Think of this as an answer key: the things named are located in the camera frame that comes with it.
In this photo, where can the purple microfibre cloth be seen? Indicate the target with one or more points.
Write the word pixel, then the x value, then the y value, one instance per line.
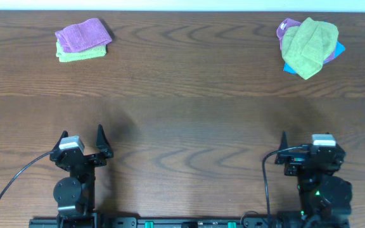
pixel 82 36

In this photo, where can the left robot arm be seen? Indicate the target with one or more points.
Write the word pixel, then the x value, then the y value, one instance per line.
pixel 75 194

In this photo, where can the crumpled olive green cloth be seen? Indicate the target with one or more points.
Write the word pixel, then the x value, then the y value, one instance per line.
pixel 305 47

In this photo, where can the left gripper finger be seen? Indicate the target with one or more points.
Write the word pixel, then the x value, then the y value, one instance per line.
pixel 102 143
pixel 63 135

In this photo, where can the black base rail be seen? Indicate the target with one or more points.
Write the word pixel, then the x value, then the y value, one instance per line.
pixel 131 222

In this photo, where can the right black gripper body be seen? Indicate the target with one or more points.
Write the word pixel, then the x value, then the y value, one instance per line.
pixel 295 160

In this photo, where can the folded light green cloth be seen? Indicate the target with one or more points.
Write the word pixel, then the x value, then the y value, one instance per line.
pixel 93 52

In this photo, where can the blue cloth under pile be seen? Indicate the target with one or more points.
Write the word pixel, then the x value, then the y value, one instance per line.
pixel 340 48

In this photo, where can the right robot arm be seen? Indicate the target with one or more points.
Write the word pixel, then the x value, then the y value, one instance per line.
pixel 324 197

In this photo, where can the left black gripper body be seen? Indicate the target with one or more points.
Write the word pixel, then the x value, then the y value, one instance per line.
pixel 85 158

